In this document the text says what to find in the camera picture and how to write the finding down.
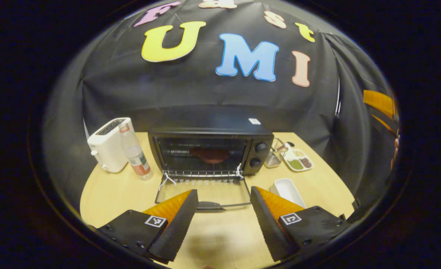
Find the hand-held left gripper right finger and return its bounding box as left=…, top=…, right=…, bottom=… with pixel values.
left=250, top=186, right=352, bottom=263

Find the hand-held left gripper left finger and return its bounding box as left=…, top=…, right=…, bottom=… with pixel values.
left=97, top=189, right=199, bottom=263

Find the black electric oven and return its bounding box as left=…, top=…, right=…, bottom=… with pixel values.
left=148, top=112, right=275, bottom=213

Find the red meat piece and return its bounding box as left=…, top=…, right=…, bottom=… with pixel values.
left=189, top=146, right=232, bottom=164

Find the white rectangular dish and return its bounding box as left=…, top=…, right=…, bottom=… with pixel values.
left=269, top=178, right=306, bottom=209

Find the white divided dish with beans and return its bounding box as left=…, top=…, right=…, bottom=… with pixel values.
left=283, top=142, right=315, bottom=173

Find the clear plastic bottle red label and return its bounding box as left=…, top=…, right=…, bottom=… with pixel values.
left=118, top=121, right=154, bottom=181

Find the white toaster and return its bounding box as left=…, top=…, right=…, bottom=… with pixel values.
left=87, top=117, right=135, bottom=173

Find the black backdrop cloth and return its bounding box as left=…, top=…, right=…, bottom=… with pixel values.
left=43, top=0, right=397, bottom=213

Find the small metal wire basket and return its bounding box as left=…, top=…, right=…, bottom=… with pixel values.
left=264, top=137, right=289, bottom=169

